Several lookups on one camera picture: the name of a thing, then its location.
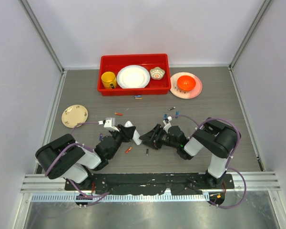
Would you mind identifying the yellow mug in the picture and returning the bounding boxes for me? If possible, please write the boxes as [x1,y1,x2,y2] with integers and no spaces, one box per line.
[101,72,117,89]

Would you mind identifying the orange bowl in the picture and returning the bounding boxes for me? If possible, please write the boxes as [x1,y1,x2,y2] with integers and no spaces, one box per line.
[177,75,196,92]

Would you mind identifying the white plate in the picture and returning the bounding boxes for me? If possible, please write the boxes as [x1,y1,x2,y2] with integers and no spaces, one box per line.
[116,65,151,89]

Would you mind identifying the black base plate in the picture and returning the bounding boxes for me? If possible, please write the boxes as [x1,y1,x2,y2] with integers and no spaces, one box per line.
[76,173,235,196]

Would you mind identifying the small patterned flower bowl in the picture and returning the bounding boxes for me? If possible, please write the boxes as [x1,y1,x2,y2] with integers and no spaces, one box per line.
[149,67,165,80]

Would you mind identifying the pink plate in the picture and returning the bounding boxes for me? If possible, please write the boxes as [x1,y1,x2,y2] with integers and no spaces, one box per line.
[170,72,203,99]

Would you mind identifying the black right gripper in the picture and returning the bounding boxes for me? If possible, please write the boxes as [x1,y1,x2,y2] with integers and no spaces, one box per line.
[139,124,179,150]

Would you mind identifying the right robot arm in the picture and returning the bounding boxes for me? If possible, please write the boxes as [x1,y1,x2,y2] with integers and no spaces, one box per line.
[139,118,241,188]

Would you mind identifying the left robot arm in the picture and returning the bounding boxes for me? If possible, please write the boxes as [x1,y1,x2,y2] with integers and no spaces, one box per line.
[35,119,142,190]

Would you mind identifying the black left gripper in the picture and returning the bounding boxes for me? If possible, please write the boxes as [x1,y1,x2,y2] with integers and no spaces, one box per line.
[108,125,135,159]

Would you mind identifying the cream floral saucer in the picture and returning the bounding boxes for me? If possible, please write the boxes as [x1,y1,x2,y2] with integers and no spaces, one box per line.
[61,104,88,128]

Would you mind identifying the white slotted cable duct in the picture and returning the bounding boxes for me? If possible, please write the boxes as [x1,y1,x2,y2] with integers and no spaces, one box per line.
[31,192,209,203]

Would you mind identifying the white remote control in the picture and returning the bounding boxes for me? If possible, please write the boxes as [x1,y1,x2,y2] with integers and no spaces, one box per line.
[125,121,142,146]

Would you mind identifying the red plastic bin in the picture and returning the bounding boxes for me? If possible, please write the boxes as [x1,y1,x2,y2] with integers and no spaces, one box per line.
[97,53,171,96]

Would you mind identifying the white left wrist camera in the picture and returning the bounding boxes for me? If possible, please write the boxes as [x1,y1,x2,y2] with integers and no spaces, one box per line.
[98,117,118,131]

